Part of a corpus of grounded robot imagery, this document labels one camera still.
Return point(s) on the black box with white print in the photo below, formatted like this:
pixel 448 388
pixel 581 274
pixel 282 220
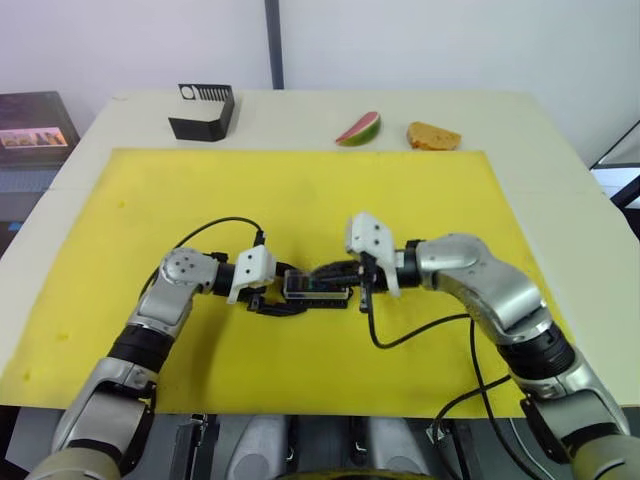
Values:
pixel 200 125

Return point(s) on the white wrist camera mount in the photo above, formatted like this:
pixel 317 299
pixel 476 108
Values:
pixel 252 267
pixel 370 240

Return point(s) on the dark metal frame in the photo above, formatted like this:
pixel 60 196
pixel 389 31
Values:
pixel 622 165

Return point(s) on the yellow foam mat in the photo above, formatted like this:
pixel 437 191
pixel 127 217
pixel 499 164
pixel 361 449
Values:
pixel 300 200

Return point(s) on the black bracket under table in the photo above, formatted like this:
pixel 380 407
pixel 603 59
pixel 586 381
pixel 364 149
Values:
pixel 195 445

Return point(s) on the watermelon slice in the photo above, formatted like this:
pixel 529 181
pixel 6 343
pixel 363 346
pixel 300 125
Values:
pixel 362 131

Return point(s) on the bread slice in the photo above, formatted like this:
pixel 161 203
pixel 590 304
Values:
pixel 432 136

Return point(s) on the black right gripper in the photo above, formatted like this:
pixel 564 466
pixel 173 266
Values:
pixel 366 280

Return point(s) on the silver rounded robot leg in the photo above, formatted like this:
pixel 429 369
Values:
pixel 392 445
pixel 262 445

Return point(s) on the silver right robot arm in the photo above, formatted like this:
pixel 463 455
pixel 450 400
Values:
pixel 475 270

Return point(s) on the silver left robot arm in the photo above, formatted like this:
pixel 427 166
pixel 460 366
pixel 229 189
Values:
pixel 165 305

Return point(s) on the black cabinet with picture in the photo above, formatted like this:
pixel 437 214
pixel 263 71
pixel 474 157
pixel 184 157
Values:
pixel 32 125

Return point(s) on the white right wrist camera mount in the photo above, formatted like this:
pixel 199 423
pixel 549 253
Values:
pixel 370 240

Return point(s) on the dark vertical post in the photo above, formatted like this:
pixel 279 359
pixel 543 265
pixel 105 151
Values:
pixel 274 45

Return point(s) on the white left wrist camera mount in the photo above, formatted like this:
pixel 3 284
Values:
pixel 252 267

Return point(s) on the black fuse box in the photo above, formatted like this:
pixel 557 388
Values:
pixel 320 295

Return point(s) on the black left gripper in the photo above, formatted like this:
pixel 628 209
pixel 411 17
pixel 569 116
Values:
pixel 260 300

